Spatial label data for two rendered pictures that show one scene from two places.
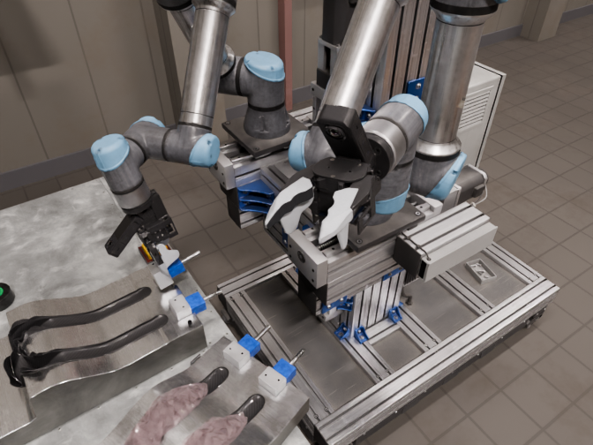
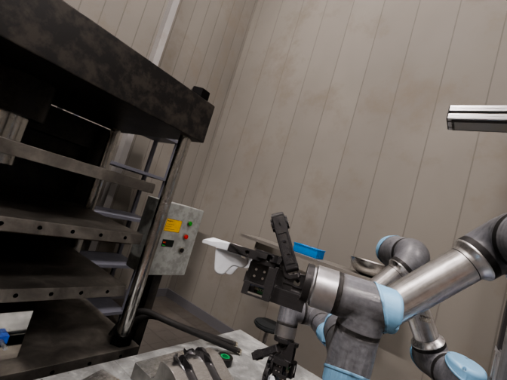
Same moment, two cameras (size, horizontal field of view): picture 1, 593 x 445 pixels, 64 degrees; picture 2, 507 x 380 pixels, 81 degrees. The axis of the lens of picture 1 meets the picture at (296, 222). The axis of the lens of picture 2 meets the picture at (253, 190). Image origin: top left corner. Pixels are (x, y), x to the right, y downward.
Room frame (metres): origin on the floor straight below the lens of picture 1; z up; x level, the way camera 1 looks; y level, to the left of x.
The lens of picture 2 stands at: (0.26, -0.58, 1.53)
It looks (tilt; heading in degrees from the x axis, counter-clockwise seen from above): 5 degrees up; 71
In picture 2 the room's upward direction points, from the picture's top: 17 degrees clockwise
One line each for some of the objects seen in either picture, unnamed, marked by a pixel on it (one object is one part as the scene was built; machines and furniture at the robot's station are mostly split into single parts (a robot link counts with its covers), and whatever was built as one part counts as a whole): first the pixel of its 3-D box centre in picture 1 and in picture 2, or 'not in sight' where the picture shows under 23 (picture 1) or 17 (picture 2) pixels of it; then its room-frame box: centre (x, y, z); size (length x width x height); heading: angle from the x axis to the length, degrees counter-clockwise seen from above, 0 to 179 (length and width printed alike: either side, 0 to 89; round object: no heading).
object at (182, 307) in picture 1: (198, 302); not in sight; (0.76, 0.24, 0.89); 0.13 x 0.05 x 0.05; 124
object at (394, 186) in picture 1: (378, 177); (348, 355); (0.67, -0.14, 1.34); 0.11 x 0.08 x 0.11; 59
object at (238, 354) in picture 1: (251, 343); not in sight; (0.66, 0.11, 0.85); 0.13 x 0.05 x 0.05; 142
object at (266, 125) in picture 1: (266, 113); not in sight; (1.37, 0.09, 1.09); 0.15 x 0.15 x 0.10
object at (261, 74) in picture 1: (262, 78); (461, 379); (1.37, 0.10, 1.20); 0.13 x 0.12 x 0.14; 74
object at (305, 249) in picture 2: not in sight; (308, 250); (1.85, 1.96, 1.36); 0.27 x 0.18 x 0.09; 123
